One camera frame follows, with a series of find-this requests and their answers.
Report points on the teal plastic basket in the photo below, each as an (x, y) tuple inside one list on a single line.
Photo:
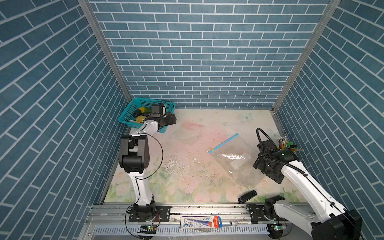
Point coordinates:
[(126, 116)]

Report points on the dark toy avocado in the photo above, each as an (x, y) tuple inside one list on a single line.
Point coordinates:
[(137, 113)]

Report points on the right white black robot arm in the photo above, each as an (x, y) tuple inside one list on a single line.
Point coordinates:
[(329, 220)]

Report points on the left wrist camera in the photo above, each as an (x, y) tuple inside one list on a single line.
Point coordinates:
[(158, 110)]

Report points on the aluminium mounting rail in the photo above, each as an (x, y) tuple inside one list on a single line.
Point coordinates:
[(112, 220)]

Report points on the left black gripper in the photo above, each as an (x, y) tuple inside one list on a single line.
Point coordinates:
[(172, 118)]

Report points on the red white blue package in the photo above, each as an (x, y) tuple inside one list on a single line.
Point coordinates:
[(203, 222)]

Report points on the yellow pencil cup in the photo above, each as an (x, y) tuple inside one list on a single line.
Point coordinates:
[(284, 144)]

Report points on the black remote control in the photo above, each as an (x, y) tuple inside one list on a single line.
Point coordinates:
[(247, 196)]

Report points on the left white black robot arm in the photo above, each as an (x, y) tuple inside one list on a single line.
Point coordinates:
[(134, 158)]

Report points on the green yellow toy corn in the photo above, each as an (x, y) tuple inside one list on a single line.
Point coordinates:
[(145, 110)]

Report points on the clear zip top bag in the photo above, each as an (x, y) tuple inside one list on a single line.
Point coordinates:
[(237, 158)]

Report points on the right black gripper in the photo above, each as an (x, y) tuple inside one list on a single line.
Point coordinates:
[(273, 175)]

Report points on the yellow toy lemon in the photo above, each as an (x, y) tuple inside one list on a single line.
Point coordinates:
[(140, 119)]

